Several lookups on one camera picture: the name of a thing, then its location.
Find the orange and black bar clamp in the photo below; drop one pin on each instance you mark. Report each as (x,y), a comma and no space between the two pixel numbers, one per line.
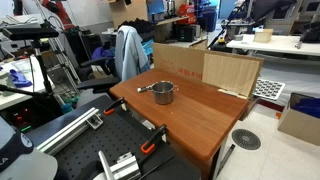
(113,106)
(152,140)

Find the black marker with white cap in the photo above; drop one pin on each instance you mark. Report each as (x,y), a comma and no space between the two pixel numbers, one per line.
(143,89)

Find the silver metal corner bracket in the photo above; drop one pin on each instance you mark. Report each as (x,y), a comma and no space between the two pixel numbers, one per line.
(124,165)

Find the small aluminium angle bracket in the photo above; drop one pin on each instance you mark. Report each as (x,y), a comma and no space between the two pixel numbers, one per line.
(96,121)

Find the black perforated breadboard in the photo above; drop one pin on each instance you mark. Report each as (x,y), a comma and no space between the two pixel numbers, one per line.
(110,140)

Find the purple cloth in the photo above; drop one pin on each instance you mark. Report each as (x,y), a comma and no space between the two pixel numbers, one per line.
(101,52)

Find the white work table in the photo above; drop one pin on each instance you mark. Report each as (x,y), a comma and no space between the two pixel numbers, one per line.
(276,44)

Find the small wooden box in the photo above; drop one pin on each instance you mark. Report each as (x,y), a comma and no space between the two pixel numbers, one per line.
(263,35)

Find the black camera tripod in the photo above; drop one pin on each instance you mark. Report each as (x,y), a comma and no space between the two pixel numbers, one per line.
(41,73)

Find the brown cardboard barrier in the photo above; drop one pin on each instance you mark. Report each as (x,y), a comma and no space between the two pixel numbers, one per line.
(186,63)

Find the red cola box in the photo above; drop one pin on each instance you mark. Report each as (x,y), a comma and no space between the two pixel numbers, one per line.
(186,12)

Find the black stereo camera bar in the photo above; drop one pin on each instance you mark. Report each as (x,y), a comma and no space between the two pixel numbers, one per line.
(29,33)

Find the blue glove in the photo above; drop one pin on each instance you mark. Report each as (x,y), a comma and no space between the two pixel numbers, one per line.
(18,78)

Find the blue computer monitor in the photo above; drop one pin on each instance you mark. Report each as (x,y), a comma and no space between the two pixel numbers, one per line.
(156,6)

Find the light blue lab coat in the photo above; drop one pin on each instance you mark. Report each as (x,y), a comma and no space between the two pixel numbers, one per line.
(129,53)

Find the silver metal pot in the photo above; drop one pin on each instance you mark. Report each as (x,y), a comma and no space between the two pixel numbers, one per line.
(162,95)

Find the open cardboard box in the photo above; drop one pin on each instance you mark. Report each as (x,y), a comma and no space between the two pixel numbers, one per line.
(298,121)

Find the black office chair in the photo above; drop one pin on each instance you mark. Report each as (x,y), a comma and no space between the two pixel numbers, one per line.
(96,80)

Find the round metal floor drain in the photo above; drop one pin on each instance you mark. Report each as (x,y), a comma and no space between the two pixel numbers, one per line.
(246,139)

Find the black electronics box with lights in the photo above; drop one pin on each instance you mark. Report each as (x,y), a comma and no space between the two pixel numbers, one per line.
(20,116)

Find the red robot arm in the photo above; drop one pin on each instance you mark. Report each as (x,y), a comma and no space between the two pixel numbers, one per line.
(60,13)

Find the black and white calibration board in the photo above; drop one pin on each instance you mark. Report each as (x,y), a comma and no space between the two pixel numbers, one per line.
(269,89)

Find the long aluminium extrusion rail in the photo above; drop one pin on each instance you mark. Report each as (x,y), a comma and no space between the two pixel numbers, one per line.
(66,130)

